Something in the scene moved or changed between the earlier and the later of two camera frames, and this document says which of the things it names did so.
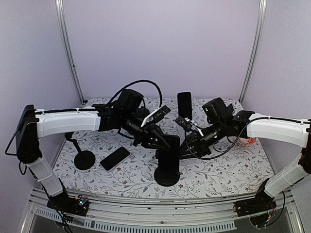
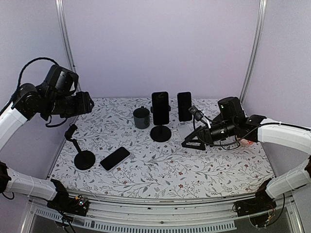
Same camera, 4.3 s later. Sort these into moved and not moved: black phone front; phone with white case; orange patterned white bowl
Moved: black phone front
Not moved: phone with white case; orange patterned white bowl
